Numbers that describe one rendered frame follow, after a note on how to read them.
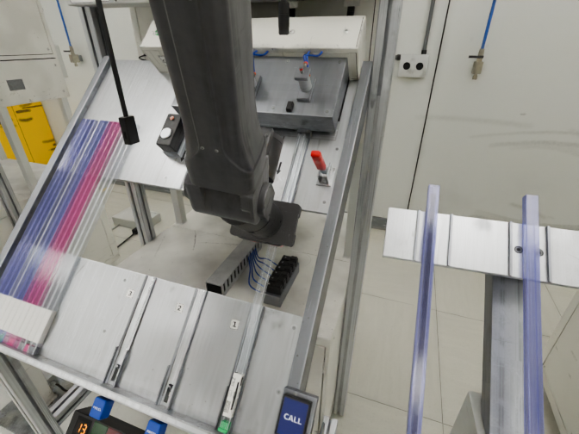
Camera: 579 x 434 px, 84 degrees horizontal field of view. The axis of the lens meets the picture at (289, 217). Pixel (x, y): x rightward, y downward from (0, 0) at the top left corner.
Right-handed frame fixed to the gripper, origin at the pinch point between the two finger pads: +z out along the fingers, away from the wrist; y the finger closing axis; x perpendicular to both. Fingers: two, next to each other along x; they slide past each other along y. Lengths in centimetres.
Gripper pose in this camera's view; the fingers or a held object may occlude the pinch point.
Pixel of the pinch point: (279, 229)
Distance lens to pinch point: 57.5
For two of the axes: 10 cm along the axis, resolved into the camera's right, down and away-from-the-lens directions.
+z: 2.3, 2.1, 9.5
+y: -9.5, -1.7, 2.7
